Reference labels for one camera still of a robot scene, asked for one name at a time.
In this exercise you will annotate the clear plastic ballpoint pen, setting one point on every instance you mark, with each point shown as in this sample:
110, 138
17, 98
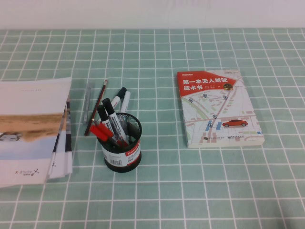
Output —
87, 105

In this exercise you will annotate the all white marker pen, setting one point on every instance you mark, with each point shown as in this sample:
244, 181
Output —
125, 101

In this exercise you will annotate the white marker with black cap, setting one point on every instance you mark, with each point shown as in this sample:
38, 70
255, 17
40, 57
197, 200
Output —
117, 99
103, 114
114, 121

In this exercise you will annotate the black mesh pen holder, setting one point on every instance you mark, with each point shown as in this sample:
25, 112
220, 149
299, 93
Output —
124, 159

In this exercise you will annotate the green checked tablecloth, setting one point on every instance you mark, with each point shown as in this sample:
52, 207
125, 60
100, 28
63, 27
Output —
166, 190

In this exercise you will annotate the book with red car cover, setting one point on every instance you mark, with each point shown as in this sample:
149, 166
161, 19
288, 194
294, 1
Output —
214, 114

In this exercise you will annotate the red and black pencil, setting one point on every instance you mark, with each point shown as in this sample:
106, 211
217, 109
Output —
96, 108

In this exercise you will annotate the red pen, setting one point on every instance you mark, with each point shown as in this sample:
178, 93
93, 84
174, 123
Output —
98, 131
103, 124

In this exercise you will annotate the magazine with dark photo strips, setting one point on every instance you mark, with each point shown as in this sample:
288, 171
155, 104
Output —
62, 152

